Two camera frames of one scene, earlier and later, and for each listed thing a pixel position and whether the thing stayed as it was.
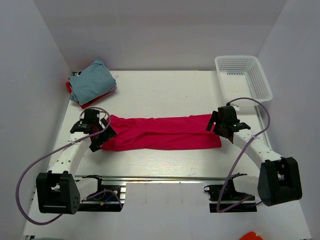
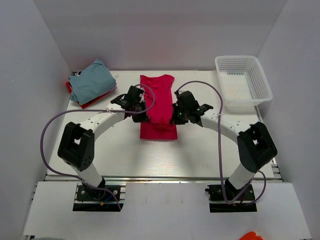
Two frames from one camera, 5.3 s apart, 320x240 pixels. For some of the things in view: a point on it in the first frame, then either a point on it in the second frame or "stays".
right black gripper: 215,116 → 176,120
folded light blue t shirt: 96,80 stays
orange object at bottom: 251,235 stays
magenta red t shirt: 172,132 → 158,95
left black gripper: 107,135 → 143,118
